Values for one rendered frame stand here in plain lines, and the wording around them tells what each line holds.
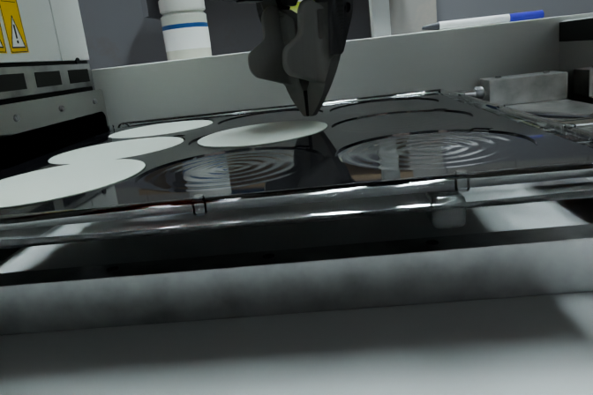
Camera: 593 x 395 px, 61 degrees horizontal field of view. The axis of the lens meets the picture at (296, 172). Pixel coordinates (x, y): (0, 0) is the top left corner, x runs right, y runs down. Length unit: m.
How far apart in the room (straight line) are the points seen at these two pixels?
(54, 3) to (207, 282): 0.40
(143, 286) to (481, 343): 0.17
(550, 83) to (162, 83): 0.42
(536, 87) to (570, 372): 0.39
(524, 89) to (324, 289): 0.37
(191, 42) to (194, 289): 0.56
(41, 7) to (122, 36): 2.93
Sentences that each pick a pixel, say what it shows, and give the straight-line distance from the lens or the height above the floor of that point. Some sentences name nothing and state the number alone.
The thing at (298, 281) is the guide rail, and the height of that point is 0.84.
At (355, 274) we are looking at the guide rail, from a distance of 0.27.
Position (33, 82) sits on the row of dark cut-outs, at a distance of 0.53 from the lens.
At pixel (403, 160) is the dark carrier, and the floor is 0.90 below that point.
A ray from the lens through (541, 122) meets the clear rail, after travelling 0.32.
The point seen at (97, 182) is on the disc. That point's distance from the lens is 0.29.
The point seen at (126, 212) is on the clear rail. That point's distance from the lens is 0.21.
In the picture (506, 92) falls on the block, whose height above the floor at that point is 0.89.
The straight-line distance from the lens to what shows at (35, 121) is 0.50.
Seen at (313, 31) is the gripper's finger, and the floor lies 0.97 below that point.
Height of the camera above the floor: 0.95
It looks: 13 degrees down
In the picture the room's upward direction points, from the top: 6 degrees counter-clockwise
